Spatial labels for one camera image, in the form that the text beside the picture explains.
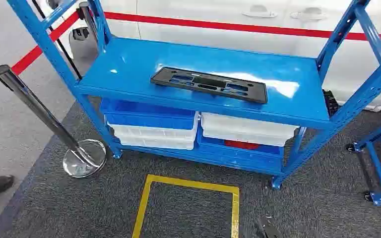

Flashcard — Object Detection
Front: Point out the robot's black foot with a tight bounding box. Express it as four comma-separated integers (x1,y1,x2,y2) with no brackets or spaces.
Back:
256,215,285,238

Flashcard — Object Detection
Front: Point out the blue metal shelving rack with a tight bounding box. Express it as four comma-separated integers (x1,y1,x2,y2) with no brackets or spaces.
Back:
6,0,381,191

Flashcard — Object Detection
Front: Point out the blue plastic bin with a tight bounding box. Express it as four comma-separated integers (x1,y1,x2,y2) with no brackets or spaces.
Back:
100,98,196,131
196,126,285,159

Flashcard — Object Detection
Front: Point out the red barrier belt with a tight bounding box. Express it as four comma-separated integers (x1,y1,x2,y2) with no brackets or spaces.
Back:
11,12,81,76
104,11,381,44

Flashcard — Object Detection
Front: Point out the white plastic bin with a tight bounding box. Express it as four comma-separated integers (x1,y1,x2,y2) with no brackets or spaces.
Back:
106,112,200,142
201,112,300,139
202,128,297,147
113,131,196,151

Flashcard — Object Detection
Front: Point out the red plastic part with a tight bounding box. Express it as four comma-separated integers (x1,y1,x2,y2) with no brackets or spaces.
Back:
225,140,260,151

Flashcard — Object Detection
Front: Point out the thin black rod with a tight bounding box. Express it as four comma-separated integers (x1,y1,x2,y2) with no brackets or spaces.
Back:
31,0,83,80

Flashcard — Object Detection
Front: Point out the black plastic frame panel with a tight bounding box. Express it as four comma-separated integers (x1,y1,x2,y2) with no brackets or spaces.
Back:
150,67,269,105

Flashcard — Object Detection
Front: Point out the chrome stanchion post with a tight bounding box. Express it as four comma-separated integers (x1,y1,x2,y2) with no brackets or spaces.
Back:
0,64,108,179
77,1,100,43

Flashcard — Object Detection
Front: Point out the white car door handle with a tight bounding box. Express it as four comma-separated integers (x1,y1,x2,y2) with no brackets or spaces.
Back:
242,4,279,19
289,7,328,21

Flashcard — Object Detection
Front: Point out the blue wheeled cart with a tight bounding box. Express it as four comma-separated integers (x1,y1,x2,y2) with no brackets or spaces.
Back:
346,113,381,207

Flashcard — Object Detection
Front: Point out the white car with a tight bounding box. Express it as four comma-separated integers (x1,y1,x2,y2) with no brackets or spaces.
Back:
34,0,381,113

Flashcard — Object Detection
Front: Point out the black ribbed object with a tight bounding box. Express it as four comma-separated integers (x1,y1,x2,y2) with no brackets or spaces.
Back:
323,89,339,118

